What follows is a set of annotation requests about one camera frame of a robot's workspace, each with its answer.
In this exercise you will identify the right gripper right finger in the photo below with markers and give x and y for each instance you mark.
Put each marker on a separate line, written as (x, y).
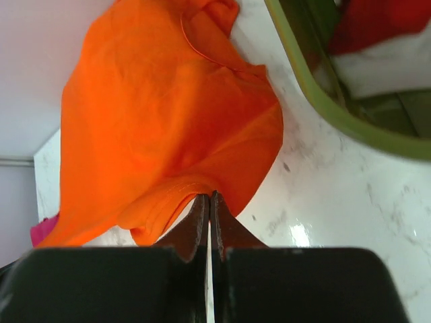
(255, 283)

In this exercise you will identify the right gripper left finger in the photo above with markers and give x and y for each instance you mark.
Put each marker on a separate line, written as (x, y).
(161, 283)

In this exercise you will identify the magenta t shirt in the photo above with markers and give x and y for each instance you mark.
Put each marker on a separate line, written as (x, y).
(40, 231)

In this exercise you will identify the orange t shirt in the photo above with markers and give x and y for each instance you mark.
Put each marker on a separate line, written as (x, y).
(160, 108)

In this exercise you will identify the olive green laundry basket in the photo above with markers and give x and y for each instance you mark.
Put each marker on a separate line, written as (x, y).
(396, 123)

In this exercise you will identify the white garment in basket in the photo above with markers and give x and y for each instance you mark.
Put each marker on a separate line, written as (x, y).
(398, 64)

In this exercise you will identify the red t shirt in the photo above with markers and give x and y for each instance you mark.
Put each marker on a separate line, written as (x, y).
(366, 23)

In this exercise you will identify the left aluminium frame post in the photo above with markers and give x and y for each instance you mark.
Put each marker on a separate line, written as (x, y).
(8, 162)

